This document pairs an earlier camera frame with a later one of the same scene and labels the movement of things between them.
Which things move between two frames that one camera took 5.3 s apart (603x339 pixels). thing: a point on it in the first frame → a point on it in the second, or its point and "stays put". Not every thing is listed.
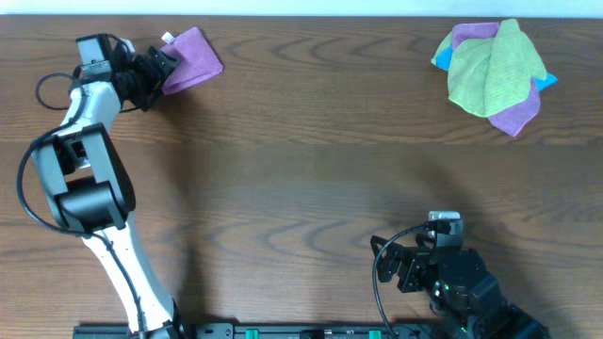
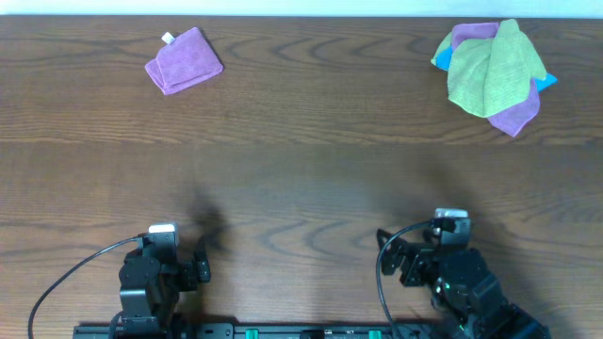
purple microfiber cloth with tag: x=199 y=61 stays put
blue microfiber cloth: x=443 y=62 stays put
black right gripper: x=415 y=264 stays put
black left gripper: x=154 y=72 → x=189 y=274
